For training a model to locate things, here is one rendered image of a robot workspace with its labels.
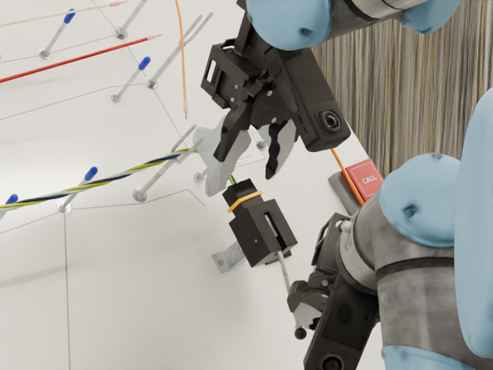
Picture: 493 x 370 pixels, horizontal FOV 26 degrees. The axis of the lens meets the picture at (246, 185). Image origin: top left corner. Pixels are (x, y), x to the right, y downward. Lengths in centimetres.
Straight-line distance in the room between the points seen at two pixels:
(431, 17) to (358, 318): 28
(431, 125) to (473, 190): 133
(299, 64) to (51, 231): 31
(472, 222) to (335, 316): 54
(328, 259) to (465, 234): 55
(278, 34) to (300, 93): 21
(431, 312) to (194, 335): 39
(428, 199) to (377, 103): 103
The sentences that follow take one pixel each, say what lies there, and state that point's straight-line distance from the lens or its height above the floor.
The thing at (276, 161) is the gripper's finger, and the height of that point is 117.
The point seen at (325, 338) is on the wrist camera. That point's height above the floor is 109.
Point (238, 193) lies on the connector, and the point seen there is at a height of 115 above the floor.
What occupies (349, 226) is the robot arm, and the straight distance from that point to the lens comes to 92.
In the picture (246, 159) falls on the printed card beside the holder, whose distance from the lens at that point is 129.
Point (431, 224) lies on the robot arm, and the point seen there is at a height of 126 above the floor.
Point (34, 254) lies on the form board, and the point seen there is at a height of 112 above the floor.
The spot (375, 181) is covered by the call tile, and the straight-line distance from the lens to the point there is 134.
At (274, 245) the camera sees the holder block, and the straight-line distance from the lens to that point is 113.
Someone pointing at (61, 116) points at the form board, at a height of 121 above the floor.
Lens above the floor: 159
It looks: 22 degrees down
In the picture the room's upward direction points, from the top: straight up
